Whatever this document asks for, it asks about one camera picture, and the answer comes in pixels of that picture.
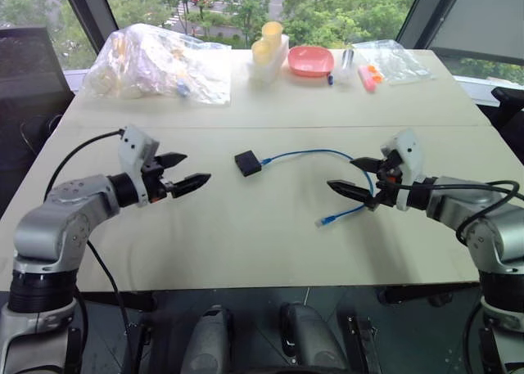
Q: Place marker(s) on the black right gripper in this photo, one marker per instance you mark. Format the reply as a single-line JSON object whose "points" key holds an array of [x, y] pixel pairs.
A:
{"points": [[387, 177]]}

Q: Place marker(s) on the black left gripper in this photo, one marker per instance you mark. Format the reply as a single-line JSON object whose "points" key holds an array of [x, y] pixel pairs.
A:
{"points": [[153, 181]]}

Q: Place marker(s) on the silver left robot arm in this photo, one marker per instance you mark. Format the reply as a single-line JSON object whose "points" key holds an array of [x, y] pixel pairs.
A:
{"points": [[61, 222]]}

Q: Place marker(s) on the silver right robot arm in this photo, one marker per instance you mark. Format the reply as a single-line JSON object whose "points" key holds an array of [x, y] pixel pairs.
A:
{"points": [[487, 222]]}

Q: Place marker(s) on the small black box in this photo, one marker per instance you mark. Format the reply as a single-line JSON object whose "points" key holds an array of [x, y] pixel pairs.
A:
{"points": [[247, 163]]}

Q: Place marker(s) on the pink block with orange caps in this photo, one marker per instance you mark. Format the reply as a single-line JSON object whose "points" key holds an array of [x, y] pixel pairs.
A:
{"points": [[370, 77]]}

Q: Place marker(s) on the large clear plastic bag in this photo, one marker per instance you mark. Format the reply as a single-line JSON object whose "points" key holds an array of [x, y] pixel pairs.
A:
{"points": [[155, 65]]}

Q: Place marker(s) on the clear tube with blue cap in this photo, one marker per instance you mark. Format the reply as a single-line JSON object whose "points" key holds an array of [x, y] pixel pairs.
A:
{"points": [[344, 67]]}

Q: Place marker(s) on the small clear plastic bag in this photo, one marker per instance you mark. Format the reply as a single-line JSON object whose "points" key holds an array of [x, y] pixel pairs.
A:
{"points": [[393, 63]]}

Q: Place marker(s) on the pink plastic bowl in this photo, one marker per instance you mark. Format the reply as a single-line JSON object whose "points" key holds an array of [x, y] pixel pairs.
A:
{"points": [[311, 61]]}

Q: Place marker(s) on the white rectangular holder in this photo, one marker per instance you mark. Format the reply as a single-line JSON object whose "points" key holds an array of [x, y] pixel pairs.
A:
{"points": [[271, 61]]}

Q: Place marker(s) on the pale yellow cup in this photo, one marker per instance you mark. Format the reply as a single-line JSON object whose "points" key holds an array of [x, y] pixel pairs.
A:
{"points": [[261, 51], [272, 32]]}

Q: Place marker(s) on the black chair armrest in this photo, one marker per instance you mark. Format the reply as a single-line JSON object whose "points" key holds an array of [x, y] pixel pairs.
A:
{"points": [[507, 108]]}

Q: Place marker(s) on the dark rounded robot leg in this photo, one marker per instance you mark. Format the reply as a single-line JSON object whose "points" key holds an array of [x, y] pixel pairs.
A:
{"points": [[309, 337], [210, 341]]}

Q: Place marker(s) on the black office chair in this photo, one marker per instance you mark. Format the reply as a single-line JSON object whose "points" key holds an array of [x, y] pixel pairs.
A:
{"points": [[28, 100]]}

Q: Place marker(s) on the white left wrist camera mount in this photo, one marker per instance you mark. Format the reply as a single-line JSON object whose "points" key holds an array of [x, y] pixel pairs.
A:
{"points": [[135, 149]]}

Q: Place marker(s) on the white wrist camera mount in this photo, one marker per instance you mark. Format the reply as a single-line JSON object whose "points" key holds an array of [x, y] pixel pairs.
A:
{"points": [[407, 155], [135, 149]]}

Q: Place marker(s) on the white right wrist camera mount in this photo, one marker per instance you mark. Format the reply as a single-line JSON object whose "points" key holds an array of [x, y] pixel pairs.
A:
{"points": [[407, 155]]}

